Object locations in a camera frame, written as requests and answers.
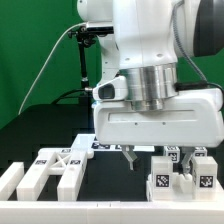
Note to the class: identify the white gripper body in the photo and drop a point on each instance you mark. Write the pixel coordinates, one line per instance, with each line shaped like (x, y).
(190, 119)

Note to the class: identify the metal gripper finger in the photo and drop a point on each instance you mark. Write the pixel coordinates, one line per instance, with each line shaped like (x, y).
(129, 154)
(188, 154)

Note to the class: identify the white chair seat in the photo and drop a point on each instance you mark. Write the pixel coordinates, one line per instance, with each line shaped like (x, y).
(181, 189)

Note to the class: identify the white chair back frame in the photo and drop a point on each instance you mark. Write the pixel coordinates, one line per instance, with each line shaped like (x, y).
(69, 164)

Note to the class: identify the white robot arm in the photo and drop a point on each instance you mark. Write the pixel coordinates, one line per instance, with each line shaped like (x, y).
(139, 100)

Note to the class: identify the white tagged cube left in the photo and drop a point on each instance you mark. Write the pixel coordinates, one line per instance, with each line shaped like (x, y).
(173, 152)

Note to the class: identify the white tagged cube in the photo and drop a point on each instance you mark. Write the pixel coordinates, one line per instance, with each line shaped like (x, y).
(200, 152)
(173, 152)

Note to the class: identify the white tagged cube right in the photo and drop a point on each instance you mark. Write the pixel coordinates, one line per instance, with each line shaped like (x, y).
(200, 152)

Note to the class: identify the white U-shaped fence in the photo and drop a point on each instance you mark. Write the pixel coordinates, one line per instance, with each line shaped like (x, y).
(53, 212)

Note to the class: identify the white marker base plate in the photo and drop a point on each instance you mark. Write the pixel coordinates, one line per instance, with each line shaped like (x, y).
(90, 143)

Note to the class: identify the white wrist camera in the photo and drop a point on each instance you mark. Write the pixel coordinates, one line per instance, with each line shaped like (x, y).
(113, 90)

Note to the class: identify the black camera stand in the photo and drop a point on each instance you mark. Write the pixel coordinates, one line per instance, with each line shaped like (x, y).
(85, 40)

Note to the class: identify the white rear camera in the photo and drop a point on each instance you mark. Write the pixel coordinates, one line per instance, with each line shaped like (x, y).
(100, 27)

